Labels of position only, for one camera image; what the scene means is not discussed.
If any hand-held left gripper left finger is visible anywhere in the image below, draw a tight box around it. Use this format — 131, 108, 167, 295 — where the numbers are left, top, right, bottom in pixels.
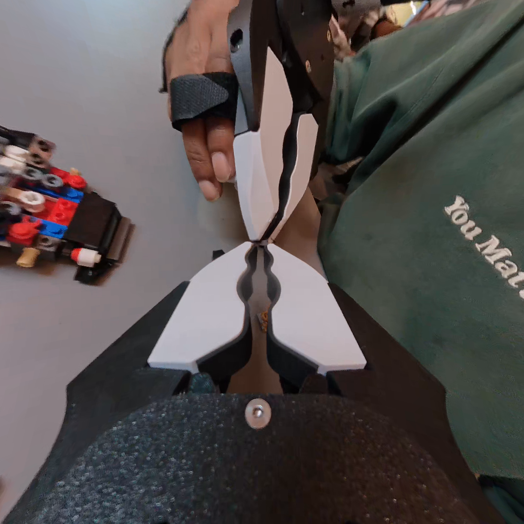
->
147, 242, 252, 381

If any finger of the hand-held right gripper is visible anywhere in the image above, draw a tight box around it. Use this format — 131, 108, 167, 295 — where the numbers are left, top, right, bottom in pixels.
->
233, 46, 293, 242
264, 113, 319, 242

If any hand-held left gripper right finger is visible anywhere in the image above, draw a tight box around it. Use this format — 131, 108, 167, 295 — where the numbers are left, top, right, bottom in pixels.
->
264, 242, 367, 385

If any person's right hand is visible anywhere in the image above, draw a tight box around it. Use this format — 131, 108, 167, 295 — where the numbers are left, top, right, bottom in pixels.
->
164, 0, 241, 202

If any person's right forearm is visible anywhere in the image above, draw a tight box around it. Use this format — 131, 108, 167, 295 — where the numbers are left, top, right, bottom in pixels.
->
323, 0, 524, 193

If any black lego car model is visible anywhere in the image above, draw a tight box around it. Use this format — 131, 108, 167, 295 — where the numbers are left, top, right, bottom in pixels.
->
0, 125, 133, 285

